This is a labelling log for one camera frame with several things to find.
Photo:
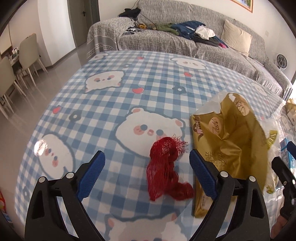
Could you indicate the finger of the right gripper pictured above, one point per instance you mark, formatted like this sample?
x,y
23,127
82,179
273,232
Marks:
x,y
291,148
287,179

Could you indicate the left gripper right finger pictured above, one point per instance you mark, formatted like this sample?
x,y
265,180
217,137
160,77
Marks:
x,y
249,220

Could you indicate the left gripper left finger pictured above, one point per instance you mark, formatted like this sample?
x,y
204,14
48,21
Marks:
x,y
44,219

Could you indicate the blue white milk carton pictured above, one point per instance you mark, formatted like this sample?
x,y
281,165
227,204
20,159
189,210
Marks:
x,y
286,156

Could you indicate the gold foil bag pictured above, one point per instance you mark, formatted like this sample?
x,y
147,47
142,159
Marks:
x,y
226,133

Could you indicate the red mesh net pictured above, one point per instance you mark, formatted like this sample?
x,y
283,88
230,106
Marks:
x,y
162,179

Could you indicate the clear bag with scraps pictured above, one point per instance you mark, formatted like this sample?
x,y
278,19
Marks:
x,y
274,130

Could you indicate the person right hand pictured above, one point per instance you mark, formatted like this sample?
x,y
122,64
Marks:
x,y
278,226

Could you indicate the tan tissue box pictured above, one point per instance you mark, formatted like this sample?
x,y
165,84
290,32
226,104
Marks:
x,y
291,110

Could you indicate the white standing fan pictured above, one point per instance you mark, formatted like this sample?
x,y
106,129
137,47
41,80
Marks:
x,y
281,61

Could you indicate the beige striped pillow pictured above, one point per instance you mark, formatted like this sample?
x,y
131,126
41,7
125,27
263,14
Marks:
x,y
236,38

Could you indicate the blue checked bear tablecloth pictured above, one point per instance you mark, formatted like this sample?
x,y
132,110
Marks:
x,y
120,103

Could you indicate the beige dining chair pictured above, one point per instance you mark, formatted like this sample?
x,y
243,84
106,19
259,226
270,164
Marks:
x,y
7,80
28,56

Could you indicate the framed landscape painting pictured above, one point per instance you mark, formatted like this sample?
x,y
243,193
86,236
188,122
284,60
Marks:
x,y
247,4

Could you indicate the pile of clothes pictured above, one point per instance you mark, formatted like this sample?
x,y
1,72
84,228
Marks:
x,y
190,30

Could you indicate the grey covered sofa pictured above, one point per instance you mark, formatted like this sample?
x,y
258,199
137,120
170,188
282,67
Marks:
x,y
123,34

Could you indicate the black bag on sofa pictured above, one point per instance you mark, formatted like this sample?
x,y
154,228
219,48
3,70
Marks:
x,y
130,13

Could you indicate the grey door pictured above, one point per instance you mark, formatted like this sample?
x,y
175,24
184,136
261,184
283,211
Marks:
x,y
82,14

